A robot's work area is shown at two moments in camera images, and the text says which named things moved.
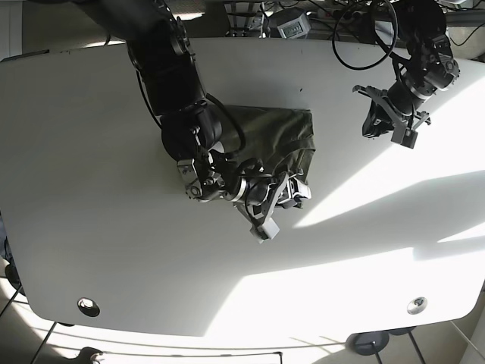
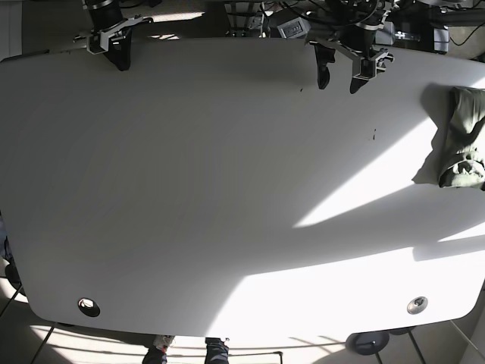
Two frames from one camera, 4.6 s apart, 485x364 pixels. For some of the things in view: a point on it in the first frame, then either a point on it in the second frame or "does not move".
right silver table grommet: [417, 305] does not move
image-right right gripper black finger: [377, 122] -> [324, 55]
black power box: [289, 23] does not move
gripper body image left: [261, 195] -> [104, 36]
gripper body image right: [408, 120] -> [363, 66]
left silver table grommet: [88, 307] does not move
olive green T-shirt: [282, 139] -> [465, 165]
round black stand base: [367, 343] does not move
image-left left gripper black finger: [297, 192] -> [120, 48]
